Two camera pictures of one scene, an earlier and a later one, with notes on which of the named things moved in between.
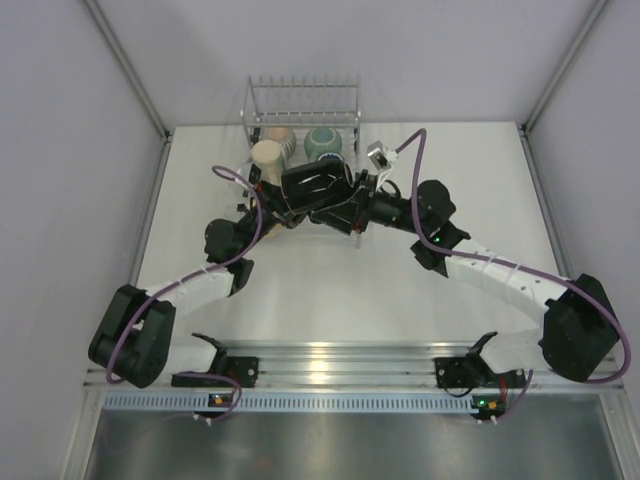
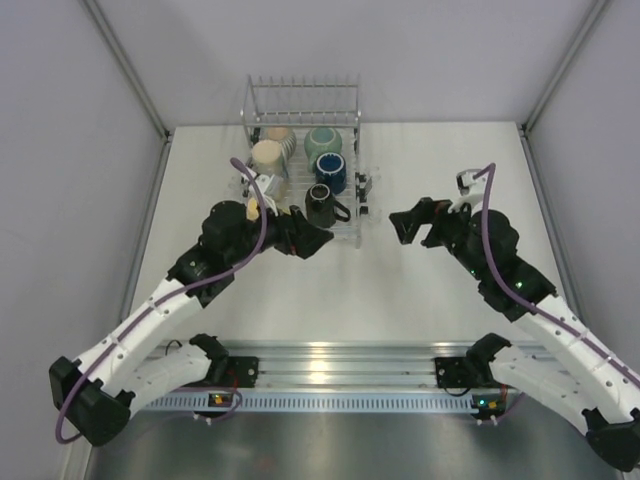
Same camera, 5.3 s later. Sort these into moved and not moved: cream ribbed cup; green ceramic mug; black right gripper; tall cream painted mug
Moved: black right gripper
Not moved: green ceramic mug; cream ribbed cup; tall cream painted mug
